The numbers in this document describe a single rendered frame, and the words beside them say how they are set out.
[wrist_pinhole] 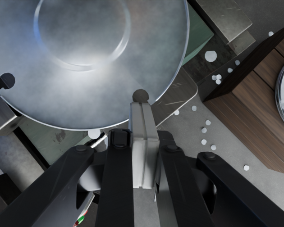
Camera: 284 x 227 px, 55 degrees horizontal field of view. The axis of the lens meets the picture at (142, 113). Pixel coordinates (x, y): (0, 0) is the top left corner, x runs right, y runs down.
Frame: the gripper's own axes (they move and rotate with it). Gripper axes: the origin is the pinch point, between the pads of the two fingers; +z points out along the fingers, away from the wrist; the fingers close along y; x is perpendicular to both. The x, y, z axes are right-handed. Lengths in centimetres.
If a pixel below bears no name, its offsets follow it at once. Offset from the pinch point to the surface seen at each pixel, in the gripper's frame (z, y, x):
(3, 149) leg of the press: 29.8, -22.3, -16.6
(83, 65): 20.4, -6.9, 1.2
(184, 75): 20.5, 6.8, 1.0
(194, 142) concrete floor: 88, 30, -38
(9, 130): 28.8, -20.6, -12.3
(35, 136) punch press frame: 30.3, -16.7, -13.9
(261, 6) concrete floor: 109, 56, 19
